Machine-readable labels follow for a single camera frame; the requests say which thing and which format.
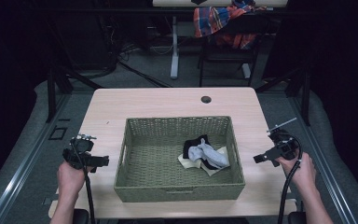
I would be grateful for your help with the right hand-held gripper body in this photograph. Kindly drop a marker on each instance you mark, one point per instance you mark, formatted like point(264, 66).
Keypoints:
point(282, 143)

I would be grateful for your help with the person's right hand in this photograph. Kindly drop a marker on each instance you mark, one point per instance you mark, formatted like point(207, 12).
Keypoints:
point(300, 171)

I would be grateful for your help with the green woven basket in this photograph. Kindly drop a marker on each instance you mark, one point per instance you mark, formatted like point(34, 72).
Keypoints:
point(150, 174)

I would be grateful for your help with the plaid shirt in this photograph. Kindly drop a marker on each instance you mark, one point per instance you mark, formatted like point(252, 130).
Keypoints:
point(213, 20)

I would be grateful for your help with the black sock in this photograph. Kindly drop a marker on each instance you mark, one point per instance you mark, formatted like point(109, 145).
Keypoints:
point(192, 145)

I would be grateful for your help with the black metal stand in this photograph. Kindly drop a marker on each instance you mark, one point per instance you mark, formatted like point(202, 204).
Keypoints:
point(52, 93)
point(303, 90)

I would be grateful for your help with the aluminium floor rail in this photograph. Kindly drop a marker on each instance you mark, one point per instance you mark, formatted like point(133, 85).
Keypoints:
point(24, 168)
point(323, 168)

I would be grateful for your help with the light grey sock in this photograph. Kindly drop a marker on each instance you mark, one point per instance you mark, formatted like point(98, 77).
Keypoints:
point(209, 155)

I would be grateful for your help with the person's left hand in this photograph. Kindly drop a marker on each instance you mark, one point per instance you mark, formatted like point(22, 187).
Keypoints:
point(70, 179)

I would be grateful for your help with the black chair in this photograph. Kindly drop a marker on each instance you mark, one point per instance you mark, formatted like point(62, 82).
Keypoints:
point(230, 54)

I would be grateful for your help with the black armrest pad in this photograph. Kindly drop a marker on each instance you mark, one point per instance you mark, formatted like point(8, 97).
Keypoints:
point(81, 216)
point(296, 218)

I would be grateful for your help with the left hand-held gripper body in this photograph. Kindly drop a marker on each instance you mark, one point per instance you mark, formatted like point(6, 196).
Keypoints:
point(80, 151)

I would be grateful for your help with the white desk leg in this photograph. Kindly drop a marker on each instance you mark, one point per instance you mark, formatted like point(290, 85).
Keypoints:
point(174, 49)
point(246, 71)

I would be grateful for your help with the pile of socks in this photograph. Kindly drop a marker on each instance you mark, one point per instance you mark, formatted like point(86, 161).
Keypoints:
point(189, 163)

